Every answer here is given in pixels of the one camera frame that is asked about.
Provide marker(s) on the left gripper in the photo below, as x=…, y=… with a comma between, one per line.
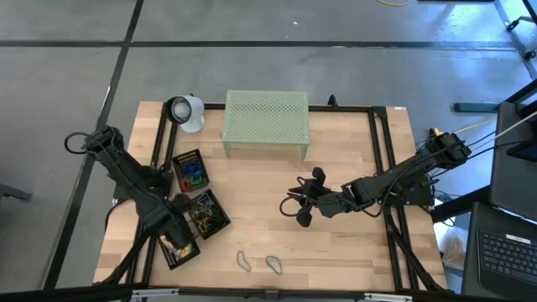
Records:
x=178, y=230

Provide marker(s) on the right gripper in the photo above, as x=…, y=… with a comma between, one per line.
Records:
x=325, y=203

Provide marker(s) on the yellow rubber band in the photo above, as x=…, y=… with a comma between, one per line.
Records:
x=201, y=209
x=205, y=226

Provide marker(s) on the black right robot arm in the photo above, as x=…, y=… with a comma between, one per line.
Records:
x=398, y=180

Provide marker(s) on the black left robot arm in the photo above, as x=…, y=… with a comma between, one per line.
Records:
x=126, y=176

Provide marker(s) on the black desk leg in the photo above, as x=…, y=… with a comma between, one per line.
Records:
x=474, y=107
x=457, y=205

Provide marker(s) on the black mesh tray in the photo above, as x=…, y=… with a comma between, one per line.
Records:
x=168, y=258
x=178, y=155
x=224, y=218

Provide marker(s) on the green perforated metal riser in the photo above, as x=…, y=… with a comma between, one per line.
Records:
x=266, y=115

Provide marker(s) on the tan bag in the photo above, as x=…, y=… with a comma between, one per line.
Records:
x=453, y=251

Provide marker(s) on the grey furniture foot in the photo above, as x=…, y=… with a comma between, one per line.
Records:
x=12, y=193

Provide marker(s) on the dark grey flat panel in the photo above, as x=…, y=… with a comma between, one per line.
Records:
x=512, y=176

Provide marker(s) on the dark grey open laptop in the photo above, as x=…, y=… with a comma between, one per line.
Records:
x=503, y=260

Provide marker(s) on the silver frame bracket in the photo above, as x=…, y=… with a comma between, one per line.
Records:
x=155, y=293
x=386, y=297

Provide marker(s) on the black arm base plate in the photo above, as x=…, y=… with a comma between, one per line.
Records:
x=119, y=194
x=415, y=195

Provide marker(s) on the black aluminium table frame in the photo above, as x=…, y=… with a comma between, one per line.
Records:
x=352, y=108

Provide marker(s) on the grey rolling cart frame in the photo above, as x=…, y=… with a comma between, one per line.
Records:
x=518, y=42

